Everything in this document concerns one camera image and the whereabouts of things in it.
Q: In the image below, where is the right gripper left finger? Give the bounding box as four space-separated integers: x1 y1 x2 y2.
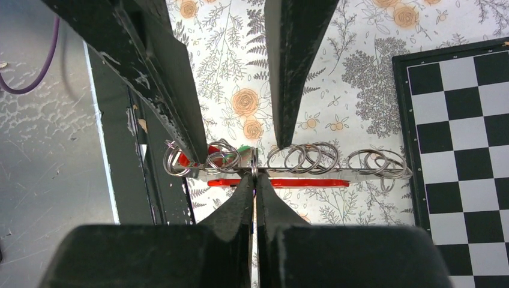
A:
40 174 254 287

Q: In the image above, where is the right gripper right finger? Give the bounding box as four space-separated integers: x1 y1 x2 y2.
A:
256 174 452 287

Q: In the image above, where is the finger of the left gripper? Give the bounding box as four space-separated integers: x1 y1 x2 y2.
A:
264 0 339 149
45 0 208 163

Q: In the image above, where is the red key tag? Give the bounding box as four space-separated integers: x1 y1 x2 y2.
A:
177 145 223 169

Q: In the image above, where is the green key tag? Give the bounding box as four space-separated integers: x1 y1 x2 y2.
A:
223 145 252 164

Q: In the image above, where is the floral patterned mat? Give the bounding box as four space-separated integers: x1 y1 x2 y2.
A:
164 0 509 288

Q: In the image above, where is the black white checkerboard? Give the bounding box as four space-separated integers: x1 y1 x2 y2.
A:
392 38 508 287

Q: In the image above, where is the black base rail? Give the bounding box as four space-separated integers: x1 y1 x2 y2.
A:
83 44 196 225

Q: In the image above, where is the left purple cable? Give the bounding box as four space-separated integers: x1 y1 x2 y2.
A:
0 16 61 96

